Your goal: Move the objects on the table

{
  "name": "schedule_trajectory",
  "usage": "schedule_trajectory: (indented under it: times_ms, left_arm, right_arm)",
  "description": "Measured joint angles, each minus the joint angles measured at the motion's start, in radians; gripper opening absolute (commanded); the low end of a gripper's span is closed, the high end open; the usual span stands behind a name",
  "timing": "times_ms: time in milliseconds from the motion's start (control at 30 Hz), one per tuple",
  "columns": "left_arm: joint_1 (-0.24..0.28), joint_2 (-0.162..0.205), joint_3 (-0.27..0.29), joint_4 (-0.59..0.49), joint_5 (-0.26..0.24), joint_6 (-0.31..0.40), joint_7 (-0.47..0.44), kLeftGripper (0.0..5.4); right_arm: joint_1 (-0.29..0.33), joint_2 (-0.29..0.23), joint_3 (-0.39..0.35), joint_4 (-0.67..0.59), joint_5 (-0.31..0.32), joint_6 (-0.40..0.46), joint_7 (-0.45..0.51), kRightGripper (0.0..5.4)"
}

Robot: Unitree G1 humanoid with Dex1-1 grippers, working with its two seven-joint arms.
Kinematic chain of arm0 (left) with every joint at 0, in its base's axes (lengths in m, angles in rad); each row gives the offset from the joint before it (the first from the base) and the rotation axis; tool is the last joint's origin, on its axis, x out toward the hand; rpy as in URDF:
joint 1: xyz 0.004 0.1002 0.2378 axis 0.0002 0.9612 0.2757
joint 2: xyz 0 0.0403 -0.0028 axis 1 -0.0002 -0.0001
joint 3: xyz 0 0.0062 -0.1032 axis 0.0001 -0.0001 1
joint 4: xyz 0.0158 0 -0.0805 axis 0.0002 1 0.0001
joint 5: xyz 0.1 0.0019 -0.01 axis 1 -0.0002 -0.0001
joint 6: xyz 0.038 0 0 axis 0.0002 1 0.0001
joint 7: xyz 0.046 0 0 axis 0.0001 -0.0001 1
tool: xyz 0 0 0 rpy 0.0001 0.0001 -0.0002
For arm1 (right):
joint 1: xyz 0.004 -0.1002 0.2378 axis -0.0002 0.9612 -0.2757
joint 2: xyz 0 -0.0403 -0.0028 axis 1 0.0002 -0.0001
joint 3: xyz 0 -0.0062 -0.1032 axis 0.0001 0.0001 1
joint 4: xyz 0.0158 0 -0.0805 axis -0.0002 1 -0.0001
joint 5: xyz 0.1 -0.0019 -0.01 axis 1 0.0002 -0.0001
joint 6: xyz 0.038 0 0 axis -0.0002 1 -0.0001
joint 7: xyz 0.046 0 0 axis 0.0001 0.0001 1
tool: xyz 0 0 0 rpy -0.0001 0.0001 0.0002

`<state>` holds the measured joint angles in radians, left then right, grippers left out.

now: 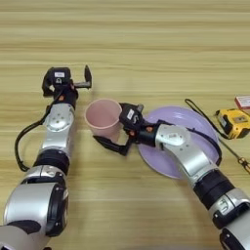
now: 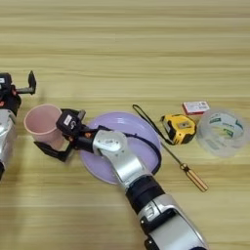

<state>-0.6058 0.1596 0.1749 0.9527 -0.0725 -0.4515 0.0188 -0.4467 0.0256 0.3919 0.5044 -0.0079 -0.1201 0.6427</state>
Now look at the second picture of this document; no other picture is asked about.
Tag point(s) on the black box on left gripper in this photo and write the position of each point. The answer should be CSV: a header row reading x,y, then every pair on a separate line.
x,y
4,81

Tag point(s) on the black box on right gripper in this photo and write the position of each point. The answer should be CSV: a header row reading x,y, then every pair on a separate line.
x,y
69,123

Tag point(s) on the purple plastic plate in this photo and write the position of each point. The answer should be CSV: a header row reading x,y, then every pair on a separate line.
x,y
136,133

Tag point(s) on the pink plastic cup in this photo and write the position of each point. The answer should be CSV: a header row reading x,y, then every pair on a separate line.
x,y
44,125

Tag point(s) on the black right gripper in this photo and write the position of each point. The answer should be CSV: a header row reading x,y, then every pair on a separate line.
x,y
83,139

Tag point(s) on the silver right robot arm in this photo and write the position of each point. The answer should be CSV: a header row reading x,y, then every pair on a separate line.
x,y
136,169

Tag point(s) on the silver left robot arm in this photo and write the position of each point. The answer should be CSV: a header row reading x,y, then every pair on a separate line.
x,y
6,140

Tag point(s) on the clear adhesive tape roll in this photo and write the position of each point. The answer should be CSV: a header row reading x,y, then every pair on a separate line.
x,y
223,132

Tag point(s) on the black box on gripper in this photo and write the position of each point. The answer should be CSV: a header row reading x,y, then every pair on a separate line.
x,y
69,123
4,81

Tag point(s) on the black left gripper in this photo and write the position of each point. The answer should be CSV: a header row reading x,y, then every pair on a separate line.
x,y
12,99

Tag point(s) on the small red white box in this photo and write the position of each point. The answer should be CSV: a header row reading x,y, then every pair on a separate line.
x,y
196,107

